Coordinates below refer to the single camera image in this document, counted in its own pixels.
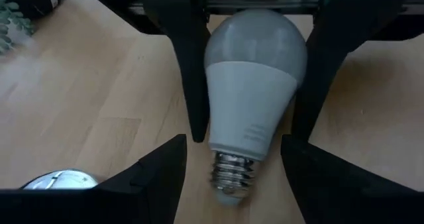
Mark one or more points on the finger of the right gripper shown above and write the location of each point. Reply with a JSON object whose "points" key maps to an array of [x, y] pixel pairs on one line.
{"points": [[192, 51], [331, 45]]}

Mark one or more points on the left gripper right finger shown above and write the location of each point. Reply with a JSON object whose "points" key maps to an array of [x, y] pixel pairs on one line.
{"points": [[348, 194]]}

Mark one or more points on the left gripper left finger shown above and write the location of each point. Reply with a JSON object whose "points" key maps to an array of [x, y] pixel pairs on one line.
{"points": [[99, 207]]}

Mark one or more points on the chrome table lamp base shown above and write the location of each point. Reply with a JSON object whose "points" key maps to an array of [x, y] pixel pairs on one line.
{"points": [[63, 181]]}

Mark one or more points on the white pear-shaped lightbulb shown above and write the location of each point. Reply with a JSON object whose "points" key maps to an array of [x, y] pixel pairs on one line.
{"points": [[251, 101]]}

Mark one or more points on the potted succulent plant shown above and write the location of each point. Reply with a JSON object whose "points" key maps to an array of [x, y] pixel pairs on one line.
{"points": [[20, 5]]}

